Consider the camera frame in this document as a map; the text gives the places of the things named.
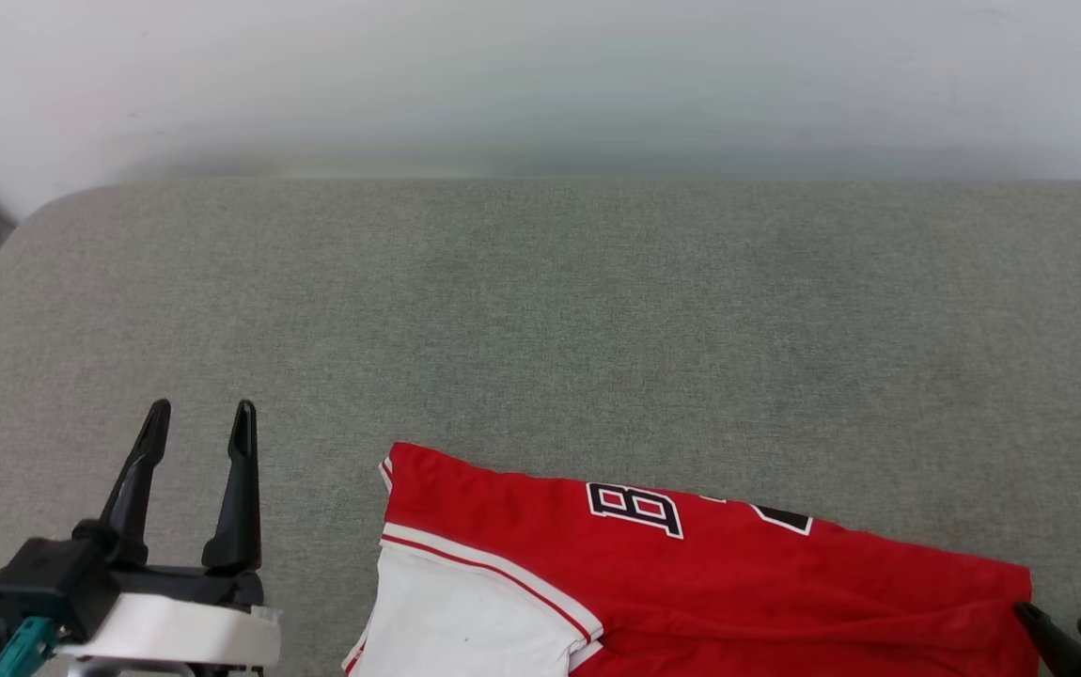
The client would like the teal cable connector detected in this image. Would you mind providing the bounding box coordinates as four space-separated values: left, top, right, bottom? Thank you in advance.
0 616 57 677

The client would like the red white basketball jersey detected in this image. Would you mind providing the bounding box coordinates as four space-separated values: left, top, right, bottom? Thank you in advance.
343 442 1040 677

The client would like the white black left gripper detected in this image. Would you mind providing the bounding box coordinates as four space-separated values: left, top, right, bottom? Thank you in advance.
56 400 280 667

